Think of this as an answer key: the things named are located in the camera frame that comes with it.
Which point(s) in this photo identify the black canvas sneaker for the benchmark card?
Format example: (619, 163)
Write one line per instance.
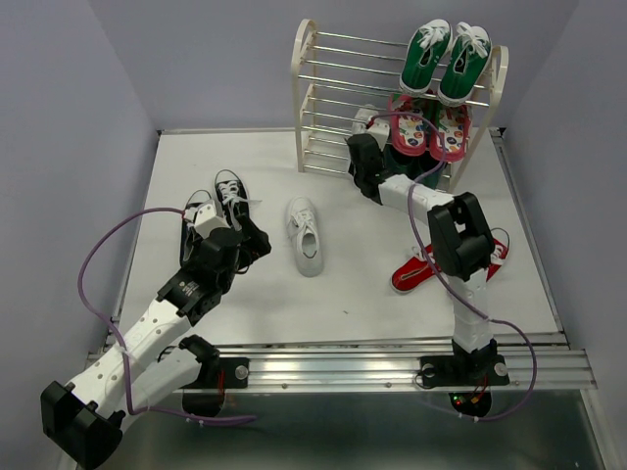
(233, 196)
(188, 234)

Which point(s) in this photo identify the right green canvas sneaker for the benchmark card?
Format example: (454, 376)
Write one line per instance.
(469, 58)

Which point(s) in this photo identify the white sneaker with grey mesh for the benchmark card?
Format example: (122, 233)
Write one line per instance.
(362, 117)

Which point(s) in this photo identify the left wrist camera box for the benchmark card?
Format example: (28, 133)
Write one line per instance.
(207, 220)

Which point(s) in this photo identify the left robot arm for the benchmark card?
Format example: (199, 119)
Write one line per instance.
(86, 416)

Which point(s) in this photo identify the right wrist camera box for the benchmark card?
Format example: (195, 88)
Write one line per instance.
(379, 129)

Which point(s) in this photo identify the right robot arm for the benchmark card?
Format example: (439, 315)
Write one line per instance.
(461, 247)

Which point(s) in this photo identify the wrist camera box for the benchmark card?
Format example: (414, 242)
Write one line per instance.
(379, 129)
(207, 220)

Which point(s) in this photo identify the aluminium mounting rail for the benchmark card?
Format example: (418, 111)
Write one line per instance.
(370, 368)

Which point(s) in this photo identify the right pink patterned slipper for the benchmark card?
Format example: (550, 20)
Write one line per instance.
(451, 137)

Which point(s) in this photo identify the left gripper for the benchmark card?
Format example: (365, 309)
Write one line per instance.
(249, 256)

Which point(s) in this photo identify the pink patterned slipper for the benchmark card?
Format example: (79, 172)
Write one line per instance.
(409, 135)
(451, 137)

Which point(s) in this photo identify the left green canvas sneaker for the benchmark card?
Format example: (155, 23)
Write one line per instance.
(428, 45)

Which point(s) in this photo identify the left pink patterned slipper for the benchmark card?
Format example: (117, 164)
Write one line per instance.
(409, 135)

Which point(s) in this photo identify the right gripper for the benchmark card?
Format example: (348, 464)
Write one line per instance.
(351, 167)

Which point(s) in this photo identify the cream shoe rack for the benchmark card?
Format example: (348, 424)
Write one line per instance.
(333, 75)

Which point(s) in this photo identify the red canvas sneaker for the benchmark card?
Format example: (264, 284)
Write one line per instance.
(499, 255)
(414, 272)

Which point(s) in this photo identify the green canvas sneaker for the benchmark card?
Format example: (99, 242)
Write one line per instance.
(469, 58)
(428, 45)

